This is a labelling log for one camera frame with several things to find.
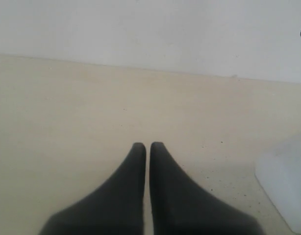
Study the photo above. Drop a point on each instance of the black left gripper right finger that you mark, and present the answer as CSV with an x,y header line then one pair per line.
x,y
181,207

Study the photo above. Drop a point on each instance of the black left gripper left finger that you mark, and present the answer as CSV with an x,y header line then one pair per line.
x,y
115,208

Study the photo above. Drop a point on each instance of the white mannequin head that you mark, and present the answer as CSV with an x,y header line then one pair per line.
x,y
278,171

